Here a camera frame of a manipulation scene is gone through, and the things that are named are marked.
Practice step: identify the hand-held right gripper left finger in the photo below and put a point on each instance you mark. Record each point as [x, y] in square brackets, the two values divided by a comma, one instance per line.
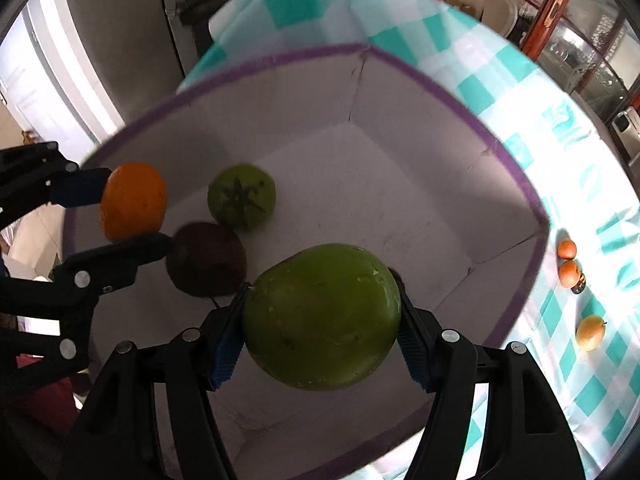
[226, 350]

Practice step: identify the dark purple fruit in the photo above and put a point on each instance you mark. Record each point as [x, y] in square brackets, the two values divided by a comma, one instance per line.
[207, 260]

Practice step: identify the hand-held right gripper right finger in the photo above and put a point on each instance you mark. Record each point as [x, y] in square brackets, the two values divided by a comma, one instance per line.
[416, 355]

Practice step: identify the dark red cloth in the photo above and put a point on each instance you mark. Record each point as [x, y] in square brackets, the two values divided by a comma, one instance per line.
[47, 405]

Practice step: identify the green tomato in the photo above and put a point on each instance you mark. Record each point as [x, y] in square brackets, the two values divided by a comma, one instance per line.
[242, 196]

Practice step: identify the white appliance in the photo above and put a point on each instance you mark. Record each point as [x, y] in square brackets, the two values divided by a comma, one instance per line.
[627, 132]

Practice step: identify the small dark round fruit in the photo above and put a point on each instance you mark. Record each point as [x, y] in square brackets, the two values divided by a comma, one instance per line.
[579, 288]

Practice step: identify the small tangerine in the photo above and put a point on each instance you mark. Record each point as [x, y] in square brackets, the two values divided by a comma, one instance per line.
[566, 249]
[569, 273]

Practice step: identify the orange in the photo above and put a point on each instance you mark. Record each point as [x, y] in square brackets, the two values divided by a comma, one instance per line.
[134, 200]

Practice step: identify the glass display cabinet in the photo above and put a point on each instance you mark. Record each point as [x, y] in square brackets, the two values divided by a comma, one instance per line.
[590, 45]

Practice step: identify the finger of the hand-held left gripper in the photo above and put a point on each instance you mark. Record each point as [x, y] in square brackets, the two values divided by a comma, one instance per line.
[80, 187]
[125, 259]

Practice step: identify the white chair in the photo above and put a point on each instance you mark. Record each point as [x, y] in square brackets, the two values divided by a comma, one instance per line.
[500, 7]

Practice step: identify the red wooden frame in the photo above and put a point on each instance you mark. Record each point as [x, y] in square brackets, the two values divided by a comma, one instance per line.
[550, 5]

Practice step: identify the white box with purple rim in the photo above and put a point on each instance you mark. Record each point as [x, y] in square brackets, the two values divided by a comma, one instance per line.
[400, 185]

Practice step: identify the teal white checkered tablecloth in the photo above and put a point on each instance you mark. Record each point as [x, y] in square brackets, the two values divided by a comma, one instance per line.
[500, 75]

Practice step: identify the grey cabinet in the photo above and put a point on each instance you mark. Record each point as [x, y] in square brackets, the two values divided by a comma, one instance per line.
[125, 25]

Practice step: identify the large green mango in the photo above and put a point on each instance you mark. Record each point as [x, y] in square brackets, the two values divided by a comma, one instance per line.
[320, 315]

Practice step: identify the yellow passion fruit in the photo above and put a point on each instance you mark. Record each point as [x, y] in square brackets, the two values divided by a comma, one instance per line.
[591, 333]

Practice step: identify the white door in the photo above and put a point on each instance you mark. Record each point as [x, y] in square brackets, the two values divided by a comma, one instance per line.
[45, 75]

